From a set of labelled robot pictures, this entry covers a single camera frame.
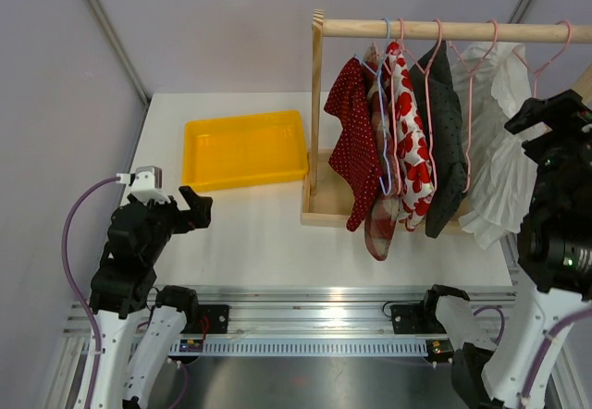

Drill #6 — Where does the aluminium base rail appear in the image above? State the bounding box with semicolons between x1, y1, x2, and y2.
59;285;524;341

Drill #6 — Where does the pink wire hanger floral skirt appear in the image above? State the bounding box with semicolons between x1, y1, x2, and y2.
408;18;444;197

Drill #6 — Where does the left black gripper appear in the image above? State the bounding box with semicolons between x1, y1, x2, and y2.
129;184;213;263

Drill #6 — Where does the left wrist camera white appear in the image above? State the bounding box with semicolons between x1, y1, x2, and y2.
116;166;170;205

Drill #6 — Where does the purple cable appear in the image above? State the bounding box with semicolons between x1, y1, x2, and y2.
61;176;122;409
471;304;592;409

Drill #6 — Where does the white red floral skirt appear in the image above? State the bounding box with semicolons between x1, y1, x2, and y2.
383;41;435;231

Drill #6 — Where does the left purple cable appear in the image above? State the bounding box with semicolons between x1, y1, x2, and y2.
61;176;122;409

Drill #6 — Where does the dark grey dotted skirt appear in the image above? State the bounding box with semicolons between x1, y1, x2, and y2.
410;43;467;238

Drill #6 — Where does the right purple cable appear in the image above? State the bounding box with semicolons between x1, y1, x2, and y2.
471;304;592;409

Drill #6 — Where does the pink wire hanger white skirt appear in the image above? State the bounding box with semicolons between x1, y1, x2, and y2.
513;19;574;98

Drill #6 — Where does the dark red polka dot skirt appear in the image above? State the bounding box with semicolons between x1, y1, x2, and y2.
324;57;382;231

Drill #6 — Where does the white pleated skirt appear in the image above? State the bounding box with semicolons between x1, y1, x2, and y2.
451;42;545;249

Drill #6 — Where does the wooden clothes rack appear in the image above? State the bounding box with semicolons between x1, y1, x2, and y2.
301;9;591;228

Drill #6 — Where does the yellow plastic tray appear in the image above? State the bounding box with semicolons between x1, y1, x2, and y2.
181;110;309;192

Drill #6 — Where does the small circuit board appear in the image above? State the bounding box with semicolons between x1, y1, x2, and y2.
179;339;204;353

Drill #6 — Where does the pink wire hanger plaid skirt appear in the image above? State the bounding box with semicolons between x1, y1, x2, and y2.
389;18;405;196

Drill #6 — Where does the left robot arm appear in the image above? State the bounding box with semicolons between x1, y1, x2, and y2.
75;186;229;408

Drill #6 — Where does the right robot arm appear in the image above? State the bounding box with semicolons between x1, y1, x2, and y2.
385;87;591;408

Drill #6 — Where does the pink wire hanger grey skirt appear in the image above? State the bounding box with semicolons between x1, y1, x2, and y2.
448;19;499;193

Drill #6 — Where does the white slotted cable duct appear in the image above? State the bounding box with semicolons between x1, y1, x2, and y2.
80;338;431;357

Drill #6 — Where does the red plaid skirt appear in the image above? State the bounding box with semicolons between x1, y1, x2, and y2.
362;43;400;261

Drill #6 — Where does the blue wire hanger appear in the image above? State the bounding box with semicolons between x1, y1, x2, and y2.
353;17;394;196

